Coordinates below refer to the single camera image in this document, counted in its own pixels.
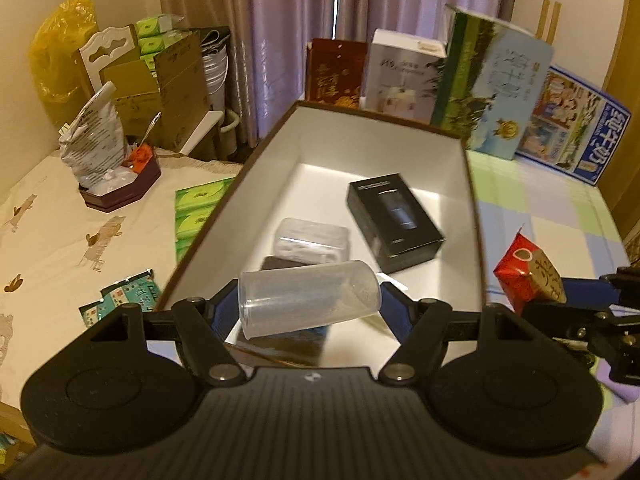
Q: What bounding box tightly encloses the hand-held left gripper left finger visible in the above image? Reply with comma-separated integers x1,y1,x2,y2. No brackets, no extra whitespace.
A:
90,280,247,387

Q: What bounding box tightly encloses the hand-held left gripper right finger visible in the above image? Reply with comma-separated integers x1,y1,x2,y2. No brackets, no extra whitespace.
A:
377,282,552,387

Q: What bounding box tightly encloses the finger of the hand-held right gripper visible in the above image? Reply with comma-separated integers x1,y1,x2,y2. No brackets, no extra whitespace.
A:
521,301,602,342
559,275,622,307

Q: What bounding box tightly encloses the red patterned packet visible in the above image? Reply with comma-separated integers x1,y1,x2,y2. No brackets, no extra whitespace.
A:
493,225,568,316

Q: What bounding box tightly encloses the striped knitted sock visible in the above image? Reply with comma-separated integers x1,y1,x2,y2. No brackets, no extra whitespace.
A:
227,255,333,367

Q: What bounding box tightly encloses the clear plastic cup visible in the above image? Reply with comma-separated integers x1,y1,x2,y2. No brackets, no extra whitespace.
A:
238,260,382,339

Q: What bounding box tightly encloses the black product box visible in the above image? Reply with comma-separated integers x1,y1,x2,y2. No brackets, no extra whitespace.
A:
346,173,446,274

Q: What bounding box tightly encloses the clear plastic swab box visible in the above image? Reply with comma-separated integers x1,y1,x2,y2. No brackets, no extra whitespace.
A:
274,218,351,264

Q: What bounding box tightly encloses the brown cardboard shoe box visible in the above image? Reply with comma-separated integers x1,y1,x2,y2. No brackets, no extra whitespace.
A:
155,101,488,368

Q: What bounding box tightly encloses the teal snack packet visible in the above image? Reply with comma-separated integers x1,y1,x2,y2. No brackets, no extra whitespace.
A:
101,270,164,311
78,297,118,329

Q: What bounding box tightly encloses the plaid checked tablecloth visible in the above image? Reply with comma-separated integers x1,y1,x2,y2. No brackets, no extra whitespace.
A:
465,150,640,463

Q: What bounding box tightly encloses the green tissue packs bundle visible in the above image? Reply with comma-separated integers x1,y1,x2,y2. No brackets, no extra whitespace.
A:
174,177,239,264

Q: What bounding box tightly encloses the blue milk carton box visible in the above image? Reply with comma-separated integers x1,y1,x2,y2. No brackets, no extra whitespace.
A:
515,64,632,189

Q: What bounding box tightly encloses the dark red hexagonal box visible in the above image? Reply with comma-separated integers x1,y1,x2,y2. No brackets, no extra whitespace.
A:
78,152,163,213

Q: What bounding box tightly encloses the animal print bed sheet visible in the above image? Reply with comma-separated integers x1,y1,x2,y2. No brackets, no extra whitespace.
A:
0,152,242,413

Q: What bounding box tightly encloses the silver foil bag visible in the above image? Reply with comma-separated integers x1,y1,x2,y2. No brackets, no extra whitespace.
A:
59,81,127,194

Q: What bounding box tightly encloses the large brown cardboard box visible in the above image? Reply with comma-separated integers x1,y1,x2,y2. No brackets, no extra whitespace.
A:
102,30,211,154

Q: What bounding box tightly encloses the green milk carton box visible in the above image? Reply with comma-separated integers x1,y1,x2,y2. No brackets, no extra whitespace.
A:
430,4,555,161

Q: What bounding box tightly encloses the white appliance box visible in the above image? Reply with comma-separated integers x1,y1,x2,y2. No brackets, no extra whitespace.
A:
360,28,447,124

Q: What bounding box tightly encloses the white plastic bucket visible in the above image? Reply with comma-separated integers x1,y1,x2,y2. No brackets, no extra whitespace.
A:
200,27,232,112

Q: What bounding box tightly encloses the dark red gift box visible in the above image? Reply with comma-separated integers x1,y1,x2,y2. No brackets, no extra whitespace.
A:
305,38,371,111

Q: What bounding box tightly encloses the stack of green tissue packs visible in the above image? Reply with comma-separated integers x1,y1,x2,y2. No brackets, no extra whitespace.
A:
134,16,190,72

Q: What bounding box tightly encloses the white carved chair back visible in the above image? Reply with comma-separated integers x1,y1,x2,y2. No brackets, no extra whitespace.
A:
71,25,139,102

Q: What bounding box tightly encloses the purple curtain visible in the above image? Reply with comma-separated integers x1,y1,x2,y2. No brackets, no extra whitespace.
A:
157,0,521,150

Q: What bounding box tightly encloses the yellow plastic bag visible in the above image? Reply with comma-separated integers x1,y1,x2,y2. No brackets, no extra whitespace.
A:
32,0,99,107

